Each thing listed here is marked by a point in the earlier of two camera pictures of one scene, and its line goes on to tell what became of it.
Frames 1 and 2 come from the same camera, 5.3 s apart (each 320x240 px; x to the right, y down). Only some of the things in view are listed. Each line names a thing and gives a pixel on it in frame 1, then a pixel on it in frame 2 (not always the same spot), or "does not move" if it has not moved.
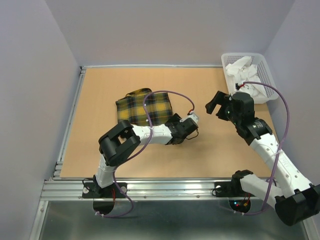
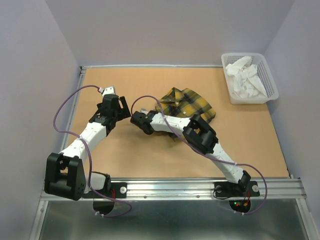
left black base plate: (92, 190) does not move
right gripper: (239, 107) → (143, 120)
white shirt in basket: (241, 70) does not move
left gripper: (175, 119) → (123, 112)
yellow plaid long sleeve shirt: (157, 106) → (185, 103)
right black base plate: (230, 189) does not move
